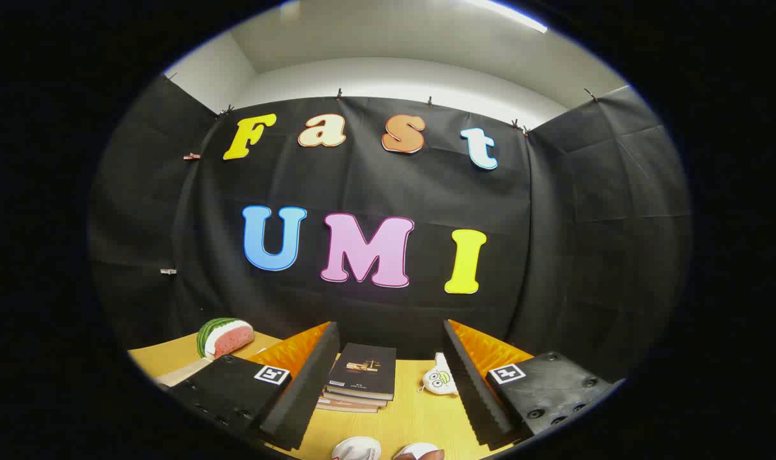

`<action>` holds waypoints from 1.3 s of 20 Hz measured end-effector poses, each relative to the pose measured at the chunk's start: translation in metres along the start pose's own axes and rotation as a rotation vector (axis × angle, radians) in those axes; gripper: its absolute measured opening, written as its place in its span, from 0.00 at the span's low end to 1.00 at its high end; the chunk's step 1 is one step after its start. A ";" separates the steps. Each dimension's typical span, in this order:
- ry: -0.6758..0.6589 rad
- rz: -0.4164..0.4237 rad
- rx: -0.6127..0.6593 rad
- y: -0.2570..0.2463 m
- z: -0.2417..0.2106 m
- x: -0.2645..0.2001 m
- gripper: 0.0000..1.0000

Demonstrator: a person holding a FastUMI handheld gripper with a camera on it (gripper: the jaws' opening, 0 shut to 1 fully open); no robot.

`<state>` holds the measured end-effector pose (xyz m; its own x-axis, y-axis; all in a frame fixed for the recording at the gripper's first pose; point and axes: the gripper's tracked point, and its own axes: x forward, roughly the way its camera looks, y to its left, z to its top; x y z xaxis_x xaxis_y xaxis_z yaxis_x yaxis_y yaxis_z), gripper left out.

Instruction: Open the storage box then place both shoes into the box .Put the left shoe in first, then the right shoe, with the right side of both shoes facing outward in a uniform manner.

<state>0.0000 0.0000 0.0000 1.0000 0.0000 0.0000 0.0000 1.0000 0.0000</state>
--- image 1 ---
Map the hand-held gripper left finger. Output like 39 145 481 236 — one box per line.
164 321 341 452

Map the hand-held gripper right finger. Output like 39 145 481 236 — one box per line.
442 319 626 449

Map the white canvas shoe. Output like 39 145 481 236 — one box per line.
393 442 445 460
332 436 382 460

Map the cream fabric storage box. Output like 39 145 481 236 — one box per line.
155 358 215 388

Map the reddish brown cover book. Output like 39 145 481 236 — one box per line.
316 397 379 414

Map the white cartoon plush toy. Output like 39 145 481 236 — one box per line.
417 353 459 397

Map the dark brown cover book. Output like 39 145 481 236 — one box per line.
323 387 389 408

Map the black cover book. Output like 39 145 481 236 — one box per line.
326 343 397 402

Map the watermelon slice plush toy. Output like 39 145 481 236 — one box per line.
196 318 256 360

